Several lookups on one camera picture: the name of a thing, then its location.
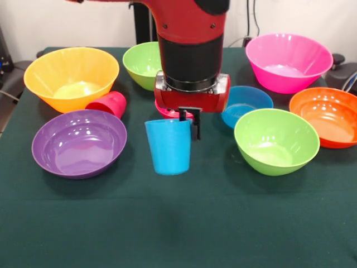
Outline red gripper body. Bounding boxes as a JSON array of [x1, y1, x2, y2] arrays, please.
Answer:
[[153, 70, 232, 114]]

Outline blue cup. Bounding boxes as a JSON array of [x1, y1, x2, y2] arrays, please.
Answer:
[[144, 118, 194, 176]]

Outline red cup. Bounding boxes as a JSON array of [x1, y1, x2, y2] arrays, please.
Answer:
[[85, 91, 128, 120]]

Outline pink bowl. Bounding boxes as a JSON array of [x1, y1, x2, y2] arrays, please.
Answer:
[[245, 32, 334, 95]]

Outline red bowl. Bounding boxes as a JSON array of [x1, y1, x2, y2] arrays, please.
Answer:
[[155, 100, 195, 121]]

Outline blue bowl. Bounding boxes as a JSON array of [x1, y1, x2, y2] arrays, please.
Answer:
[[221, 85, 274, 130]]

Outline green bowl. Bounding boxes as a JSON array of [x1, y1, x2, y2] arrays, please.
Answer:
[[234, 108, 321, 177], [122, 41, 163, 92]]

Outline purple bowl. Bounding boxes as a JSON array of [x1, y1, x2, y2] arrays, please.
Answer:
[[31, 109, 128, 180]]

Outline yellow bowl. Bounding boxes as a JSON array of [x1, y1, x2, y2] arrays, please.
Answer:
[[23, 46, 120, 114]]

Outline dark green tablecloth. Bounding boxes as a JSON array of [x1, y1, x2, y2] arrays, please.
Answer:
[[0, 46, 357, 268]]

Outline orange bowl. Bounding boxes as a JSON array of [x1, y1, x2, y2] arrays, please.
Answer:
[[288, 87, 357, 150]]

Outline black office chair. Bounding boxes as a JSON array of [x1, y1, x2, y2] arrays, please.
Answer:
[[0, 60, 34, 101], [326, 53, 357, 94]]

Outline black computer box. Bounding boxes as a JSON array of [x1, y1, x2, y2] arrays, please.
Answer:
[[0, 26, 15, 75]]

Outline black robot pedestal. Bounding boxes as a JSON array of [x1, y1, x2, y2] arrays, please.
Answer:
[[128, 0, 160, 47]]

